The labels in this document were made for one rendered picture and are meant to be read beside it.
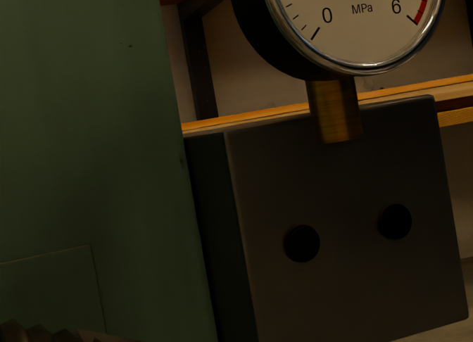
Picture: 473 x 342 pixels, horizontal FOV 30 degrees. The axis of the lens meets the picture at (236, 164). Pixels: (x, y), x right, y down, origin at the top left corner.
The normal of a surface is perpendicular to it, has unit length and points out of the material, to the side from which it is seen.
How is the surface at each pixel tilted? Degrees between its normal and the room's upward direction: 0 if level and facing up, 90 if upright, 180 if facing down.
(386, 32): 90
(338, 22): 90
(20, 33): 90
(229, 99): 90
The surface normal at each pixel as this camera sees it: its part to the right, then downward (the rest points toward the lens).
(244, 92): 0.23, 0.01
